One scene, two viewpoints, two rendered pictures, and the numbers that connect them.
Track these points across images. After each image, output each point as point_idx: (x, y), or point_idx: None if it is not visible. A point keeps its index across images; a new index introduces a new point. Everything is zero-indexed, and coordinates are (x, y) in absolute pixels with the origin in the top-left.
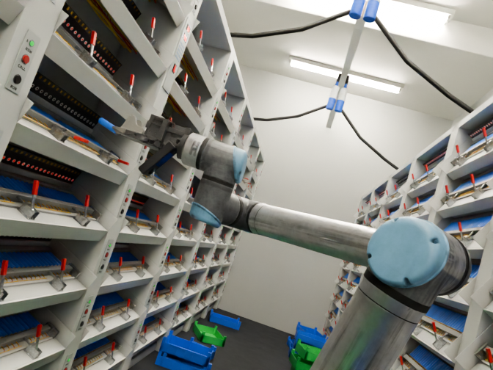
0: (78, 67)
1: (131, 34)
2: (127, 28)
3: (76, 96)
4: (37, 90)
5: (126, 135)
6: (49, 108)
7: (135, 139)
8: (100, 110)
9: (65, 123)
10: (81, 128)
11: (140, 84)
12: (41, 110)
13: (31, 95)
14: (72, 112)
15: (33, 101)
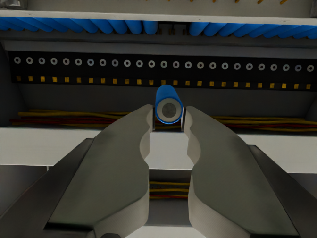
0: (313, 158)
1: (156, 233)
2: (175, 234)
3: (84, 85)
4: (207, 63)
5: (246, 149)
6: (162, 46)
7: (146, 165)
8: (12, 90)
9: (112, 34)
10: (45, 41)
11: (2, 179)
12: (228, 35)
13: (218, 50)
14: (97, 61)
15: (226, 43)
